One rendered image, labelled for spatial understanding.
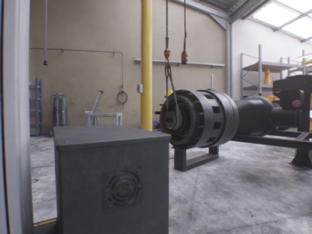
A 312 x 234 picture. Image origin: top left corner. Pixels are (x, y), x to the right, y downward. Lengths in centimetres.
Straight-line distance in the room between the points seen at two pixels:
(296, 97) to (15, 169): 251
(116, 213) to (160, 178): 17
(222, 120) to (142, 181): 109
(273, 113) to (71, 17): 776
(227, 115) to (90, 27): 727
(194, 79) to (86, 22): 512
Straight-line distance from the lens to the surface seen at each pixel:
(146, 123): 393
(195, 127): 134
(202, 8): 933
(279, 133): 314
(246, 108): 215
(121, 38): 794
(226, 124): 154
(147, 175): 57
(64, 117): 717
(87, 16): 840
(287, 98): 254
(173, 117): 137
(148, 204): 61
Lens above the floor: 92
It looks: 2 degrees down
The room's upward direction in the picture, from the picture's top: straight up
